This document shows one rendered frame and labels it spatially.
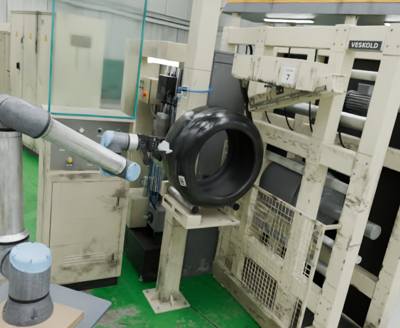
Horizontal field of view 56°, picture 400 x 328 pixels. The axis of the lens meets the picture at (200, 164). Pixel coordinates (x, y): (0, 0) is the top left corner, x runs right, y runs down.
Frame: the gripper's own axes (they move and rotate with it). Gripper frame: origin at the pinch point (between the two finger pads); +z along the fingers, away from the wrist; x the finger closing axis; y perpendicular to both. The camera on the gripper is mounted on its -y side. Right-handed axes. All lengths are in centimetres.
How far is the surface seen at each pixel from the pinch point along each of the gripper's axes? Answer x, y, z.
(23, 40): 458, 36, -46
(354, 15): 334, 218, 460
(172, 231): 27, -60, 30
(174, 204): 8.2, -33.3, 15.5
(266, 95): 4, 42, 57
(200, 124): -8.4, 18.6, 9.6
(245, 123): -11.4, 23.9, 35.5
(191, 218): -9.6, -34.5, 18.3
